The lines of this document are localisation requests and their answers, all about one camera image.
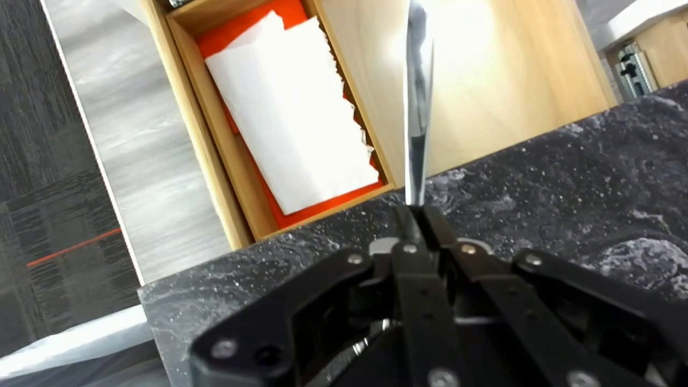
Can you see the white napkin stack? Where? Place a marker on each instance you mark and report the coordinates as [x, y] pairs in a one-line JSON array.
[[293, 115]]

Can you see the silver knife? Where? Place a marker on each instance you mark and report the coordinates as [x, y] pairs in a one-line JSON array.
[[420, 99]]

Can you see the metal drawer rail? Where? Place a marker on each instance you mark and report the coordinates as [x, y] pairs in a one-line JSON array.
[[634, 72]]

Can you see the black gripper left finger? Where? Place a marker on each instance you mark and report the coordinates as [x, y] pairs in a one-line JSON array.
[[315, 324]]

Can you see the orange drawer liner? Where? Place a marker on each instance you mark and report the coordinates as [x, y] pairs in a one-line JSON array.
[[227, 34]]

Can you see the open wooden drawer white front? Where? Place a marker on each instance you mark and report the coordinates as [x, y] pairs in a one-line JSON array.
[[501, 79]]

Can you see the wooden inner drawer tray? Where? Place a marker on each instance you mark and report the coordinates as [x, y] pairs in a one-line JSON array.
[[207, 165]]

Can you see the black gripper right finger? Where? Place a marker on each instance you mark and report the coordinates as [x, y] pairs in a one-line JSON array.
[[545, 329]]

